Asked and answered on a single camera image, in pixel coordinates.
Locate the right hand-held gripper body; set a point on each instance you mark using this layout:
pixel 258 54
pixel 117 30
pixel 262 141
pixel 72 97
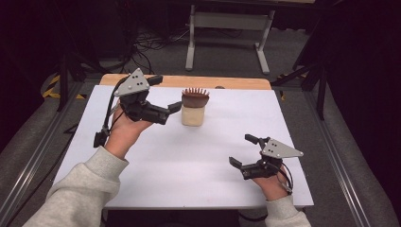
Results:
pixel 279 150

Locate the white metal desk frame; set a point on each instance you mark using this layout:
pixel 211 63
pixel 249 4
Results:
pixel 231 21

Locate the brown wooden hairbrush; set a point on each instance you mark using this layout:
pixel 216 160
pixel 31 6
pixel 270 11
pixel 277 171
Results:
pixel 195 98

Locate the person's right hand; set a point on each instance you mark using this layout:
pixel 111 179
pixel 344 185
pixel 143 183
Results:
pixel 271 187

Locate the cream square cup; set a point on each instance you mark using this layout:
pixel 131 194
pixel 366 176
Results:
pixel 193 117

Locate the black metal stand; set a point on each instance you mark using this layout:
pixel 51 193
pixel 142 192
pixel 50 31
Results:
pixel 320 91
pixel 64 82

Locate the aluminium floor rail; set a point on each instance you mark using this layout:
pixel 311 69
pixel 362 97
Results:
pixel 340 164
pixel 28 164

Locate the person's left hand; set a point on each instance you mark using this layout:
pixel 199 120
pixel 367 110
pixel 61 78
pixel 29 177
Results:
pixel 126 134

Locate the yellow black hazard tape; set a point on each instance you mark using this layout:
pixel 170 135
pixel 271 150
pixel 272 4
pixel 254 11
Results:
pixel 52 91

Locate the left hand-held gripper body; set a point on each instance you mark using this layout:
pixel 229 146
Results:
pixel 134 84

